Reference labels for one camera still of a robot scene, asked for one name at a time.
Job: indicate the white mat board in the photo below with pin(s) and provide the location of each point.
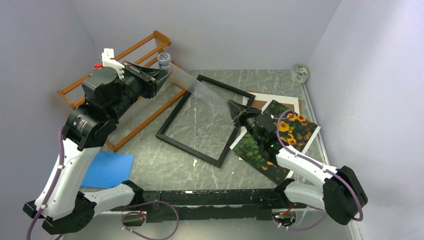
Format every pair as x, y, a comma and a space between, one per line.
248, 151

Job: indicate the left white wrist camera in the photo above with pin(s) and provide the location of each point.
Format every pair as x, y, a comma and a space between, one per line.
108, 60

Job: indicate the clear tape roll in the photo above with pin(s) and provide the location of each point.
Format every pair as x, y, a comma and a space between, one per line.
300, 73

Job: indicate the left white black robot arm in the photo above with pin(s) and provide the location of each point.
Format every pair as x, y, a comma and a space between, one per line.
62, 206

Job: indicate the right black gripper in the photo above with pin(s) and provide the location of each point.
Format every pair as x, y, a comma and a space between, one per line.
236, 110

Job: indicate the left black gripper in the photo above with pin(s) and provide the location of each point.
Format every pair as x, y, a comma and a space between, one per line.
149, 73

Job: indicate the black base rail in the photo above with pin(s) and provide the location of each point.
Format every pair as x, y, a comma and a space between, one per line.
168, 205

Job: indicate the black picture frame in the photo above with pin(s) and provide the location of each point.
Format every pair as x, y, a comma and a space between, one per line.
194, 128

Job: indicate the blue paper sheet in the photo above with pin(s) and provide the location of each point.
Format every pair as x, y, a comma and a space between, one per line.
108, 169

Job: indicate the sunflower photo print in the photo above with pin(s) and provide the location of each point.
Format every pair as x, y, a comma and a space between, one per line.
292, 129

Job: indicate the blue white jar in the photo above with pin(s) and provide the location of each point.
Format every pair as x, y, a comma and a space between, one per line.
164, 61

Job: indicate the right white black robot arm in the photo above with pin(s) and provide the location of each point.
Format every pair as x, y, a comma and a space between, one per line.
336, 190

